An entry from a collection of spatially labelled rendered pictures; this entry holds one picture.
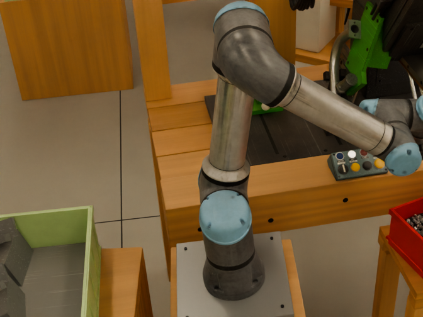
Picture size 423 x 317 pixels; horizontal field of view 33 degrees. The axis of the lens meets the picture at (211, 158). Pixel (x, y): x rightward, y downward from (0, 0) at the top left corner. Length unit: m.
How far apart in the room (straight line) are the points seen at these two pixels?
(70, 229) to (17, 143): 2.07
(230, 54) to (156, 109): 1.04
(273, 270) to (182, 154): 0.57
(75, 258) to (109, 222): 1.41
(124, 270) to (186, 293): 0.26
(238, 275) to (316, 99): 0.48
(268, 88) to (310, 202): 0.72
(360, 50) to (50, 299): 1.11
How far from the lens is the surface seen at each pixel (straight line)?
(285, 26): 2.40
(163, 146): 2.21
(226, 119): 1.56
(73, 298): 1.82
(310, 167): 2.07
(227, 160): 1.63
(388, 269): 2.09
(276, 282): 1.73
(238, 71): 1.37
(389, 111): 1.62
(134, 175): 3.57
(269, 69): 1.36
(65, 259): 1.93
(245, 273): 1.67
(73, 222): 1.92
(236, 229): 1.57
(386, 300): 2.19
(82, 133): 3.95
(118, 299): 1.87
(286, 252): 1.87
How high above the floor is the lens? 2.15
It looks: 36 degrees down
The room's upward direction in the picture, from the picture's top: 4 degrees counter-clockwise
